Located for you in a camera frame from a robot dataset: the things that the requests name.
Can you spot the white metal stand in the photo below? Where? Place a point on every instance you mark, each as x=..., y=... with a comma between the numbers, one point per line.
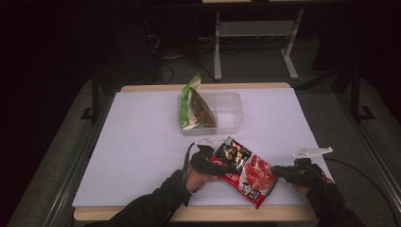
x=257, y=28

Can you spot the person's right hand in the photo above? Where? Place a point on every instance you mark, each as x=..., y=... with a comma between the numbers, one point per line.
x=302, y=189

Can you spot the person's left hand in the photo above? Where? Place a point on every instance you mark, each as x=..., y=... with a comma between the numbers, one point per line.
x=197, y=181

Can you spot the clear plastic container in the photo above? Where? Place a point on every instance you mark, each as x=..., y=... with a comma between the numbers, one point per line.
x=228, y=116

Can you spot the white table mat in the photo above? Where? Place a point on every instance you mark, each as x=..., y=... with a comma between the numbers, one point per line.
x=142, y=142

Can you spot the red and black snack packet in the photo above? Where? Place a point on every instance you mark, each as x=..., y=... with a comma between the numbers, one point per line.
x=255, y=173

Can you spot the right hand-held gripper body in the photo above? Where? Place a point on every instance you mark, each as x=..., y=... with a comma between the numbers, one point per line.
x=304, y=175

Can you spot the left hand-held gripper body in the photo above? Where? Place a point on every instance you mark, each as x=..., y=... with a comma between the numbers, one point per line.
x=203, y=164

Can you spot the aluminium frame rail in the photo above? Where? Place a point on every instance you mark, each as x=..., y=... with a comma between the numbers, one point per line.
x=372, y=148
x=72, y=167

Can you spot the black metal stand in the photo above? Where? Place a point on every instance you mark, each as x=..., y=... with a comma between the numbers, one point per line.
x=95, y=101
x=356, y=94

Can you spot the green and white snack packet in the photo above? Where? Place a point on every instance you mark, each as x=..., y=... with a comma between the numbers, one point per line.
x=184, y=110

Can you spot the gold brown snack packet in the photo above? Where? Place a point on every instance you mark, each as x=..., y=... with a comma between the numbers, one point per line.
x=203, y=112

